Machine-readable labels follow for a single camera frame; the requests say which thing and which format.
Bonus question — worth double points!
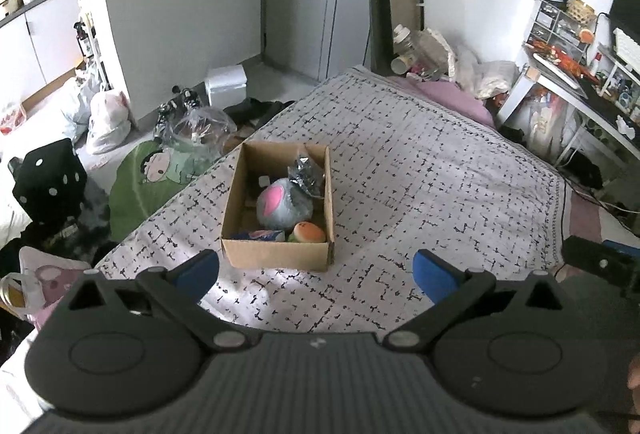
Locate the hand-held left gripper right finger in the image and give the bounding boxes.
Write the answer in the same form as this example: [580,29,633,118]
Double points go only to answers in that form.
[382,249,567,358]

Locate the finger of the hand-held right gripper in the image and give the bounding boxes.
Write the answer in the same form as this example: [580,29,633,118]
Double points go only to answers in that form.
[561,236,640,298]
[603,239,640,261]

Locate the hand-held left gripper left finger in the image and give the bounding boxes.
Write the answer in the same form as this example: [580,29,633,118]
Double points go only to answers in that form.
[62,249,263,358]

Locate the blue snack packet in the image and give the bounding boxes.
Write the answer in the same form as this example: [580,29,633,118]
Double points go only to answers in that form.
[231,229,286,243]

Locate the brown cardboard box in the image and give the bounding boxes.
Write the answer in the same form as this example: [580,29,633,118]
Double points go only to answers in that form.
[220,141,335,273]

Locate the grey pink plush toy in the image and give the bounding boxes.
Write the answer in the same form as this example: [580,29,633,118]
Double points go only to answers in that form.
[256,177,315,231]

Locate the burger plush toy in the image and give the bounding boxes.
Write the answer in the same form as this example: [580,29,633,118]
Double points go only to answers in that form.
[287,221,327,245]

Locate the dark silver foil bag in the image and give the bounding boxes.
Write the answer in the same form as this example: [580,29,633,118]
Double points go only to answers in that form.
[286,155,326,201]

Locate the black bag under desk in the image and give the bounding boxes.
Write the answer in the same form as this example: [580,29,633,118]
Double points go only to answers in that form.
[569,153,604,191]

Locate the green cartoon cushion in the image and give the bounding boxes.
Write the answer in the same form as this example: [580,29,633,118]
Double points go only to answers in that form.
[108,138,222,243]

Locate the white black-patterned blanket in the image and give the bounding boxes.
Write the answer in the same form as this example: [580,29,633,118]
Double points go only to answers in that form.
[0,66,569,430]

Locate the grey mottled cloth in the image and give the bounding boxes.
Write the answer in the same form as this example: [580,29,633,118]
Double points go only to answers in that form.
[74,183,112,245]

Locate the clear plastic bag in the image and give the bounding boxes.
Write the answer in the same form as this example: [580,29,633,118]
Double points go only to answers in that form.
[162,106,239,163]

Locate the black desk mat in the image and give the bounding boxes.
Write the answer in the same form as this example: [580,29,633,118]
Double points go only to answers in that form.
[579,78,640,141]

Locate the pink white tote bag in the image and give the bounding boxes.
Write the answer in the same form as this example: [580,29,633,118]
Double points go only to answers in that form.
[0,246,94,331]

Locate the black roller skates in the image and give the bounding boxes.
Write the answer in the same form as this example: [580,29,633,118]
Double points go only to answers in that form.
[154,86,202,135]

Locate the black clothes on floor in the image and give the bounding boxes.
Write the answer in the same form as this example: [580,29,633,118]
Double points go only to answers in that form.
[222,97,297,128]

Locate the black dice cushion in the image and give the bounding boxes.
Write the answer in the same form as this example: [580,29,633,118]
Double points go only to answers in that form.
[12,138,91,225]

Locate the white pink plastic bag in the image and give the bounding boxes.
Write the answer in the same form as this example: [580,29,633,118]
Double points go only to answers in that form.
[85,89,133,156]

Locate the white desk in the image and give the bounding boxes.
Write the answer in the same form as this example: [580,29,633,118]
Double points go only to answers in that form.
[496,40,640,165]

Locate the white desk shelf riser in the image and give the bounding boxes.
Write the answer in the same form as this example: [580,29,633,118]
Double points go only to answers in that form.
[592,42,640,115]

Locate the slim white keyboard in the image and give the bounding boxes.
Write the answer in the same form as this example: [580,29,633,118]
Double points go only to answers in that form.
[532,52,589,89]

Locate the white storage box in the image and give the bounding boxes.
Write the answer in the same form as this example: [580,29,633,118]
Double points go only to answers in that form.
[204,64,250,107]

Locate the red orange packet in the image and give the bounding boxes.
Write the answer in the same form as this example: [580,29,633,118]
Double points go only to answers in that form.
[531,40,594,77]

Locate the chunky white keyboard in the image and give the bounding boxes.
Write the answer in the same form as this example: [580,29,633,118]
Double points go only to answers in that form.
[612,27,640,65]

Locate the grey white plastic bag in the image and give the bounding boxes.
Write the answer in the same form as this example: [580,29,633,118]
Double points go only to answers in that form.
[59,72,102,141]

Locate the white plastic bag pile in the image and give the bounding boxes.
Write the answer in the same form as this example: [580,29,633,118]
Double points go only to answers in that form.
[452,44,522,100]

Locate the small yellow-lined jar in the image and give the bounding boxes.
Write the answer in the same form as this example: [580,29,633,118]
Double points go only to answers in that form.
[389,54,417,74]

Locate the grey drawer organizer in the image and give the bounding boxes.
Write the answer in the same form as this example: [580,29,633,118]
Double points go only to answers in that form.
[529,0,597,63]

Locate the clear plastic jar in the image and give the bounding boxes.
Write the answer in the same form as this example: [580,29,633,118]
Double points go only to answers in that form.
[392,24,427,60]

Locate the wicker basket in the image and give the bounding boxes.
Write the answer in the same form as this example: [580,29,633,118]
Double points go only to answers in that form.
[567,0,597,23]

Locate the dark wooden panel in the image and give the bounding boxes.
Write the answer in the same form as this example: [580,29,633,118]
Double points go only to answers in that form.
[367,0,397,75]

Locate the white kitchen cabinet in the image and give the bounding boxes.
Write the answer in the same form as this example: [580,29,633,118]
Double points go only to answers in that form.
[0,0,97,115]

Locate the floor cables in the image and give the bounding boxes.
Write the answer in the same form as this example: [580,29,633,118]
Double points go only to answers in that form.
[559,153,640,227]

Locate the narrow wire rack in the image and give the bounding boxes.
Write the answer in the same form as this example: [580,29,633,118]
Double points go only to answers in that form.
[74,0,109,90]

